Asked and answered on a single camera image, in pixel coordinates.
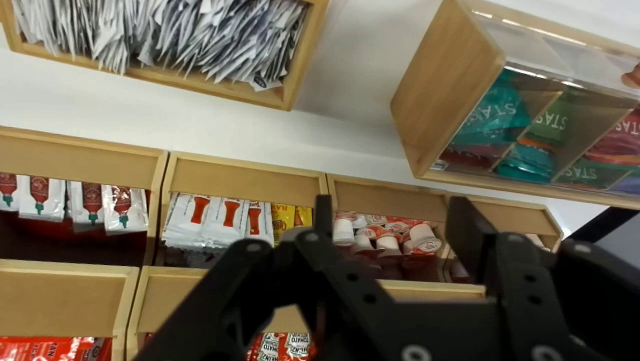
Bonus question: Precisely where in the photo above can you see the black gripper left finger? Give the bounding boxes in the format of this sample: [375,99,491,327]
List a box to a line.
[132,192,395,361]

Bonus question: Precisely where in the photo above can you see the teal tea bag packets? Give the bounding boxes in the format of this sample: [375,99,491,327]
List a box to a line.
[442,69,555,184]

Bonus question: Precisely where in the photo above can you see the red tea bag packets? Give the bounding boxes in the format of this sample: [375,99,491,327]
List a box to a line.
[585,106,640,169]

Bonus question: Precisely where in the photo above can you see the red ketchup packets pile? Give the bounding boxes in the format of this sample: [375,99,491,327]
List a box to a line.
[0,335,113,361]
[243,330,318,361]

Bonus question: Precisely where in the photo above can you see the green tea bag packets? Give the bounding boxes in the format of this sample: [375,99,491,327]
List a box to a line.
[521,99,636,190]

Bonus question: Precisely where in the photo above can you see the white sugar packets pile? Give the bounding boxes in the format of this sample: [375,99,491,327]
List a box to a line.
[12,0,309,92]

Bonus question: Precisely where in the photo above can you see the small creamer cups pile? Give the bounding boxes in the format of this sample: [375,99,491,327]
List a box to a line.
[329,212,462,279]

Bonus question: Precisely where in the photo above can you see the bamboo tea box clear lid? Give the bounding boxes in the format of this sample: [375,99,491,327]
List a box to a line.
[388,0,640,212]

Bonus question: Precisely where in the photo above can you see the white packets red green print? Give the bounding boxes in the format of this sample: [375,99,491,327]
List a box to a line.
[0,171,149,238]

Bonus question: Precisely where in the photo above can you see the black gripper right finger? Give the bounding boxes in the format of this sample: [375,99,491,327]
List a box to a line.
[446,196,640,361]

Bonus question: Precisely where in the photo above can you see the bamboo tiered organizer rack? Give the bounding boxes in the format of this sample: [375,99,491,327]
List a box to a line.
[0,125,565,361]

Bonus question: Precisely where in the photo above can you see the small open bamboo box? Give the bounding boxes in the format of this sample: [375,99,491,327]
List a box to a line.
[0,0,329,112]

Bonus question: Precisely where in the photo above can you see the white red striped packets pile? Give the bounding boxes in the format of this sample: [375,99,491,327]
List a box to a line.
[160,192,316,252]

